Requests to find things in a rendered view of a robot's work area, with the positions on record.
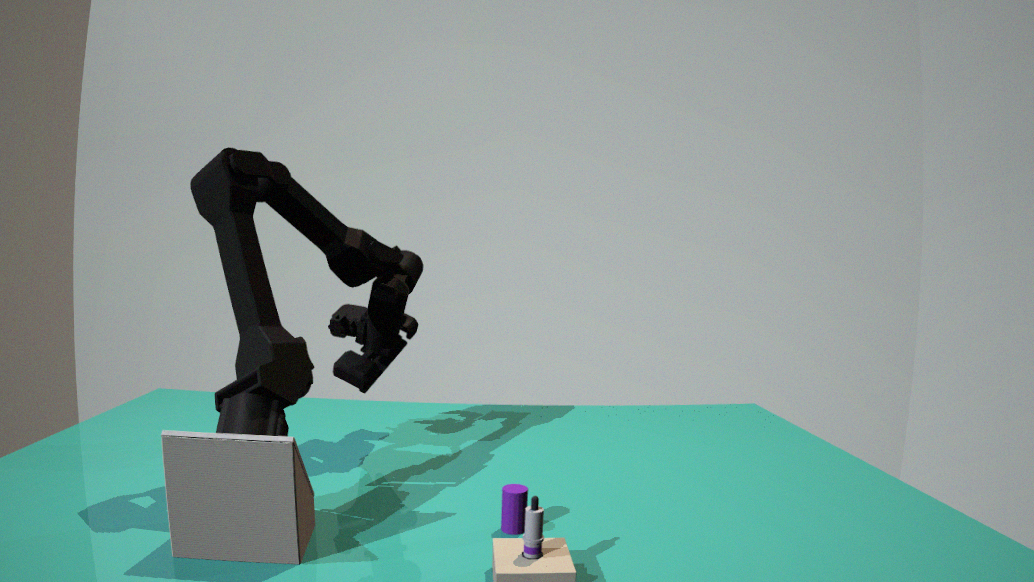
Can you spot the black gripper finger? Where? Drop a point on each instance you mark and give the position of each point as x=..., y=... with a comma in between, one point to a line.
x=379, y=373
x=385, y=361

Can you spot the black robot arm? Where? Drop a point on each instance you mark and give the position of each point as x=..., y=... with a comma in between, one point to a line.
x=273, y=369

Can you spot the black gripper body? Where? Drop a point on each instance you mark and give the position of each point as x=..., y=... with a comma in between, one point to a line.
x=380, y=340

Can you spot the beige block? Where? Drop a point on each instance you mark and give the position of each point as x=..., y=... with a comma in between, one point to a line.
x=510, y=564

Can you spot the grey marker with purple band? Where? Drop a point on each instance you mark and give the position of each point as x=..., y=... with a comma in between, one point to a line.
x=533, y=536

